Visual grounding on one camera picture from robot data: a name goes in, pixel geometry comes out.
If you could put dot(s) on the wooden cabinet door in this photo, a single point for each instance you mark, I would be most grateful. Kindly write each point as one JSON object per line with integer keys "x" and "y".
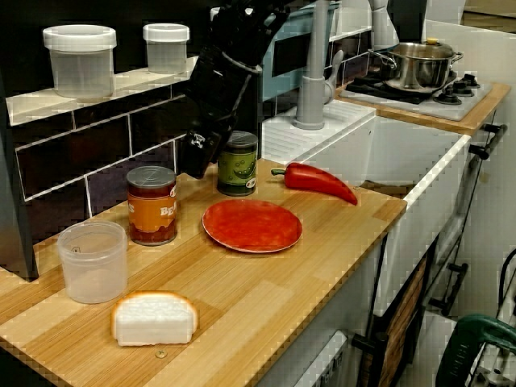
{"x": 403, "y": 322}

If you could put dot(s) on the red toy chili pepper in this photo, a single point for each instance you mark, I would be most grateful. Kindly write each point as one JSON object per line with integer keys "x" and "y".
{"x": 314, "y": 179}

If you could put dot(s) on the steel cooking pot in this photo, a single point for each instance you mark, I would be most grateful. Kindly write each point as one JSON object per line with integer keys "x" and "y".
{"x": 415, "y": 72}

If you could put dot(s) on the green clamp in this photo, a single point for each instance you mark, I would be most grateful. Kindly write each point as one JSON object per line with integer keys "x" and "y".
{"x": 467, "y": 342}

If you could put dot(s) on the toy bread slice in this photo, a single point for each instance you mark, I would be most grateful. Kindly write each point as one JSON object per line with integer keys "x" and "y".
{"x": 155, "y": 322}

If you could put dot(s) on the grey kitchen post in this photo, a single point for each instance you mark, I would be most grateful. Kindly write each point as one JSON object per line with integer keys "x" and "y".
{"x": 383, "y": 24}

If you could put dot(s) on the clear lidless plastic jar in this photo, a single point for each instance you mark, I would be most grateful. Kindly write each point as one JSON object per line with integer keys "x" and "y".
{"x": 92, "y": 266}

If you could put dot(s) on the large white lidded jar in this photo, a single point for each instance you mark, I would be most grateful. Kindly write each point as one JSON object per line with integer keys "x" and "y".
{"x": 80, "y": 64}

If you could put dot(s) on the toy stove top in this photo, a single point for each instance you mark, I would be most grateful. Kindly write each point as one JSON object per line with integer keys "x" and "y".
{"x": 463, "y": 109}

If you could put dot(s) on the red round plate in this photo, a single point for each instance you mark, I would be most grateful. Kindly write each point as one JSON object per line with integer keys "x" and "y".
{"x": 254, "y": 225}

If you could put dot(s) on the orange beans can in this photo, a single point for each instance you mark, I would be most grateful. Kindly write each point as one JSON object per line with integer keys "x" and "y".
{"x": 152, "y": 209}

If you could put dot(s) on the grey toy faucet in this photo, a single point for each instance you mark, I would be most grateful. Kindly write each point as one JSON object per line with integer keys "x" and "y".
{"x": 310, "y": 105}

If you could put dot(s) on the steel pot lid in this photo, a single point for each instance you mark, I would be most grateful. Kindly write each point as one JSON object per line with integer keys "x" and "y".
{"x": 423, "y": 49}

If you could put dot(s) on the green peas can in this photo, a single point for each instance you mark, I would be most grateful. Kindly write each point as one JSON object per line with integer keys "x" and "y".
{"x": 238, "y": 169}

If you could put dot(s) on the small white lidded jar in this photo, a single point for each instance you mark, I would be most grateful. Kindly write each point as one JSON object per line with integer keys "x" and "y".
{"x": 166, "y": 52}

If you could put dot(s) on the black stove knob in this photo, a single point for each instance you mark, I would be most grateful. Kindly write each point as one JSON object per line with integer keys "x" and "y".
{"x": 447, "y": 97}
{"x": 461, "y": 88}
{"x": 471, "y": 81}

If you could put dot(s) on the white toy sink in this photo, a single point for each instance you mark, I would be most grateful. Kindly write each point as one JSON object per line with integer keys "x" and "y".
{"x": 403, "y": 149}

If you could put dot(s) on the white tiled shelf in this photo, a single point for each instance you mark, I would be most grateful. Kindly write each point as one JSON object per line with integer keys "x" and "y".
{"x": 133, "y": 80}

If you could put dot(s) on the dark grey hutch side panel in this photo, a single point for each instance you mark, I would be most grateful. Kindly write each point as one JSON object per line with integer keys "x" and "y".
{"x": 255, "y": 113}
{"x": 16, "y": 201}

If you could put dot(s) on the grey toy dispenser panel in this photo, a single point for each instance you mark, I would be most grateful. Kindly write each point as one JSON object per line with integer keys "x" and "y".
{"x": 330, "y": 363}

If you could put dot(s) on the black burner grate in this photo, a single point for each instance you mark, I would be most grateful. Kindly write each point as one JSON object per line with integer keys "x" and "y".
{"x": 363, "y": 86}

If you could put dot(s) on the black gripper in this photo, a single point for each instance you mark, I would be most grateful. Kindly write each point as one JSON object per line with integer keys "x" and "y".
{"x": 221, "y": 96}

